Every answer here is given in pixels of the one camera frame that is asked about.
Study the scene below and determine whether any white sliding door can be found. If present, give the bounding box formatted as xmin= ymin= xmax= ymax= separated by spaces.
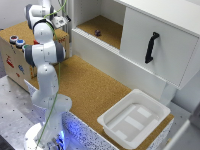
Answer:
xmin=119 ymin=6 xmax=200 ymax=90

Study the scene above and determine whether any red button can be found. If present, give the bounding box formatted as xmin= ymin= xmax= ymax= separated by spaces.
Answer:
xmin=9 ymin=34 xmax=19 ymax=45

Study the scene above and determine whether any white plastic box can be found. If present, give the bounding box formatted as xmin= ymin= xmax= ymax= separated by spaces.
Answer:
xmin=96 ymin=88 xmax=172 ymax=150

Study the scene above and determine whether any purple block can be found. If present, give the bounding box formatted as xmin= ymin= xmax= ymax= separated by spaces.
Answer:
xmin=94 ymin=29 xmax=102 ymax=37

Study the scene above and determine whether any black door handle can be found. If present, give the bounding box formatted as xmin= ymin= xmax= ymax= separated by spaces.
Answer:
xmin=144 ymin=31 xmax=160 ymax=65

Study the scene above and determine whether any blue button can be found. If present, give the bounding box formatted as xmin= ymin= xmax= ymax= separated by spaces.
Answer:
xmin=15 ymin=38 xmax=26 ymax=49

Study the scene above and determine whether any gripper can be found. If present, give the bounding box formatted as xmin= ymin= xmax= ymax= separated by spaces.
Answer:
xmin=53 ymin=15 xmax=72 ymax=29

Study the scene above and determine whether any white cabinet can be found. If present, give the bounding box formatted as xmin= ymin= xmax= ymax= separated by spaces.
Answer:
xmin=65 ymin=0 xmax=200 ymax=107

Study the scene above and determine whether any wooden drawer box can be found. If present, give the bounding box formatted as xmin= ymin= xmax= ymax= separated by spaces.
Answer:
xmin=0 ymin=20 xmax=71 ymax=93

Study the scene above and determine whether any green cable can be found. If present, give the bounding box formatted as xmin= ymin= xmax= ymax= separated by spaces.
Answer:
xmin=34 ymin=0 xmax=69 ymax=150

